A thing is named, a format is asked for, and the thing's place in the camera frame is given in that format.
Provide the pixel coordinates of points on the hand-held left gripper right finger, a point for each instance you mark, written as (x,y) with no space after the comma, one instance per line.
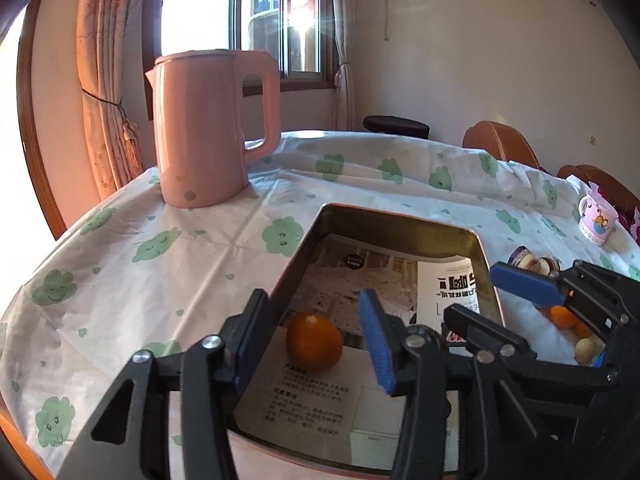
(378,345)

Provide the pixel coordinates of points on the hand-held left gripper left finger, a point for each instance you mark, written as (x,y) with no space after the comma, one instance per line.
(248,350)

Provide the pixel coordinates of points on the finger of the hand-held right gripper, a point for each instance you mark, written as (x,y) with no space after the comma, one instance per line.
(525,285)
(480,327)

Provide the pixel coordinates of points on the small orange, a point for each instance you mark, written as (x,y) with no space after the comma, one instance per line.
(582,330)

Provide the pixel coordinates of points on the pale yellow fruit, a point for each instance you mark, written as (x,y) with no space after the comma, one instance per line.
(586,351)

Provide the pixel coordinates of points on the rectangular metal tin box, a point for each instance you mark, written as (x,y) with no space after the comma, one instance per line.
(400,235)

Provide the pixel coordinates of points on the small round jar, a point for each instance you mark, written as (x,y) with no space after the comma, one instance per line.
(520,259)
(547,265)

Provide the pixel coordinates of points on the black and white brochure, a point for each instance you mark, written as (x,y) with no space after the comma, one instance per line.
(445,280)

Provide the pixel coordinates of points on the patterned paper leaflet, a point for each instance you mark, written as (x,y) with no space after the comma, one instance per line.
(345,270)

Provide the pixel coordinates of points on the white instruction sheet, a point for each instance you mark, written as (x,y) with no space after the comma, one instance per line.
(310,410)

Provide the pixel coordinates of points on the pink cartoon mug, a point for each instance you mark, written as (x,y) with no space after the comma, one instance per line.
(597,220)

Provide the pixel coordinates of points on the white green-cloud tablecloth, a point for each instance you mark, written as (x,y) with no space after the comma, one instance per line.
(150,270)

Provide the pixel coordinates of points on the brown leather sofa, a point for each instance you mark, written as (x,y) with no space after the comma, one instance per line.
(610,185)

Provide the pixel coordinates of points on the dark round stool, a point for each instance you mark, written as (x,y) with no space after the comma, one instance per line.
(395,126)

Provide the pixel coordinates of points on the pink electric kettle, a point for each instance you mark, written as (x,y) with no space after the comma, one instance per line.
(200,135)

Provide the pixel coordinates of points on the curtain tieback tassel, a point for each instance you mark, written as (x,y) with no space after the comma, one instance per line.
(131,140)

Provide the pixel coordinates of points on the air conditioner pipe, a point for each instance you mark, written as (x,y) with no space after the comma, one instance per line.
(386,10)

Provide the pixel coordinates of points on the narrow beige curtain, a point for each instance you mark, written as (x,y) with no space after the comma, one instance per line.
(342,35)

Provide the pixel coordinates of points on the sliding glass window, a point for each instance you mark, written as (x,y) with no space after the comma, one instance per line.
(280,35)

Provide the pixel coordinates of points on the wide pink curtain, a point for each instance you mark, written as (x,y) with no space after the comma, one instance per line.
(110,60)

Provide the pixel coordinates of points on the wooden door frame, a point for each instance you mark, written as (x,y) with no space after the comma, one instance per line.
(35,135)

